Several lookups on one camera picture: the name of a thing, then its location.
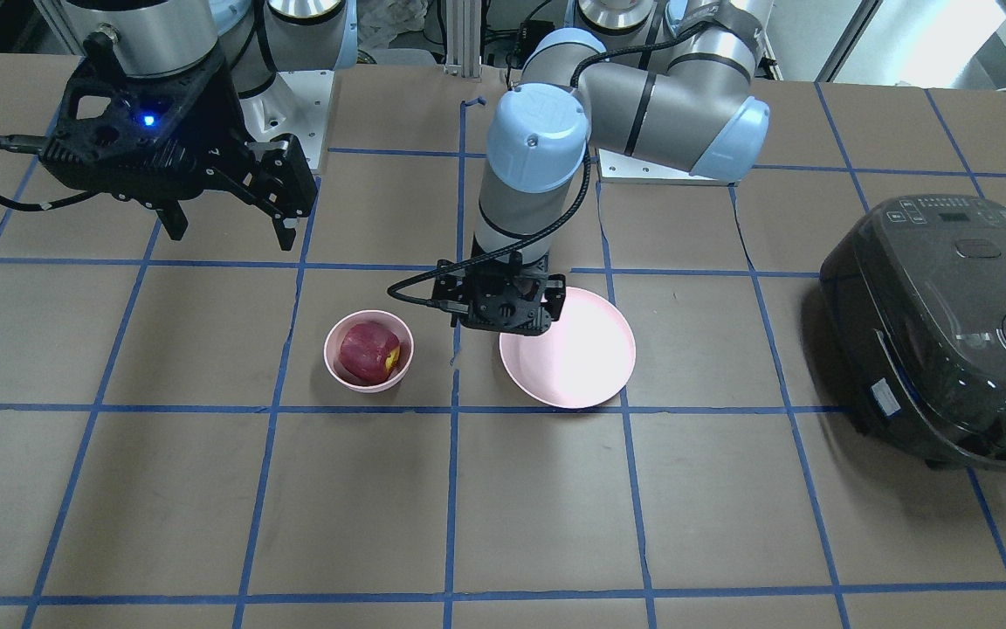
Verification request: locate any aluminium frame post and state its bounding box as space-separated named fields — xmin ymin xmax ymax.
xmin=444 ymin=0 xmax=484 ymax=82

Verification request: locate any pink bowl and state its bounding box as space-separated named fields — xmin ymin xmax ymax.
xmin=323 ymin=309 xmax=415 ymax=391

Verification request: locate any red apple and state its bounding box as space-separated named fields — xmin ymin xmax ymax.
xmin=338 ymin=321 xmax=402 ymax=385

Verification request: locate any pink plate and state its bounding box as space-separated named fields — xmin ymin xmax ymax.
xmin=499 ymin=287 xmax=637 ymax=409

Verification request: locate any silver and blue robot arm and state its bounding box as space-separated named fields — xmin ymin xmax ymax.
xmin=39 ymin=1 xmax=358 ymax=251
xmin=388 ymin=1 xmax=774 ymax=335

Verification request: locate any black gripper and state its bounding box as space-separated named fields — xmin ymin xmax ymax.
xmin=431 ymin=258 xmax=567 ymax=337
xmin=39 ymin=44 xmax=318 ymax=252

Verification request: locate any dark grey rice cooker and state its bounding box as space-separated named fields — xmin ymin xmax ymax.
xmin=819 ymin=194 xmax=1006 ymax=473

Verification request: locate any black cable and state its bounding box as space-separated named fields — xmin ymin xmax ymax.
xmin=0 ymin=134 xmax=102 ymax=213

